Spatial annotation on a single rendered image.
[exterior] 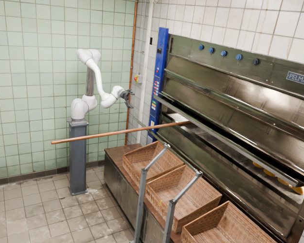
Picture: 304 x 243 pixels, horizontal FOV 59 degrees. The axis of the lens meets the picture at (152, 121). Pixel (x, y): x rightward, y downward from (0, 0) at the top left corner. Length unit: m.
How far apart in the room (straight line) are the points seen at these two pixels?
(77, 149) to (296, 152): 2.37
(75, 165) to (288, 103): 2.49
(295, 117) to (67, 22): 2.65
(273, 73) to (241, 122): 0.47
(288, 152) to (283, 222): 0.52
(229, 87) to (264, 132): 0.48
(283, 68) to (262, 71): 0.17
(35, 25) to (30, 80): 0.64
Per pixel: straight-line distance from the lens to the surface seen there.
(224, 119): 2.39
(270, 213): 2.29
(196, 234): 2.50
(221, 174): 2.54
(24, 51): 3.47
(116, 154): 3.46
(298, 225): 2.19
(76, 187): 3.67
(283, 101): 2.05
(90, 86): 3.26
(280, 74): 2.06
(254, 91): 2.19
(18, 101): 3.60
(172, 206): 2.19
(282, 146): 2.08
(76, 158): 3.43
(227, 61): 2.38
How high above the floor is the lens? 2.30
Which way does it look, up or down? 22 degrees down
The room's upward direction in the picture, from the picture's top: 7 degrees clockwise
